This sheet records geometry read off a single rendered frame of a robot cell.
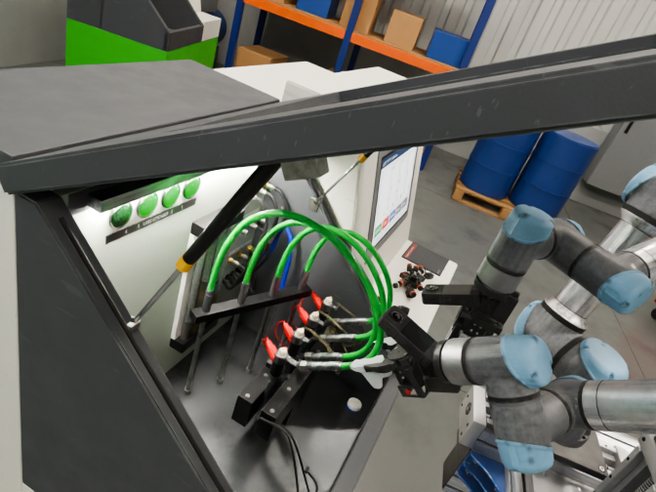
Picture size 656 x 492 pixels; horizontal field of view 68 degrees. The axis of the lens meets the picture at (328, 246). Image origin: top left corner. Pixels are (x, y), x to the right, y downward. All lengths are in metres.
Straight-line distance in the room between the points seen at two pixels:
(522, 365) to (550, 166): 5.00
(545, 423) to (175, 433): 0.53
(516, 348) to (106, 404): 0.61
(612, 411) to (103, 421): 0.76
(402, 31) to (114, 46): 3.12
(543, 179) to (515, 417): 5.02
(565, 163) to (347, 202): 4.57
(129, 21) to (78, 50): 0.54
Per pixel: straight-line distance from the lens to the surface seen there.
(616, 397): 0.84
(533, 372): 0.75
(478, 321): 0.96
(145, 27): 4.50
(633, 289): 0.92
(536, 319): 1.31
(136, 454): 0.87
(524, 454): 0.79
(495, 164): 5.61
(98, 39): 4.71
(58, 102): 0.93
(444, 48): 6.06
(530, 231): 0.88
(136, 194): 0.82
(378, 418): 1.24
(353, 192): 1.22
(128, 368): 0.75
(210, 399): 1.30
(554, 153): 5.66
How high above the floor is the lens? 1.82
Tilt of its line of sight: 29 degrees down
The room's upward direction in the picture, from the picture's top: 20 degrees clockwise
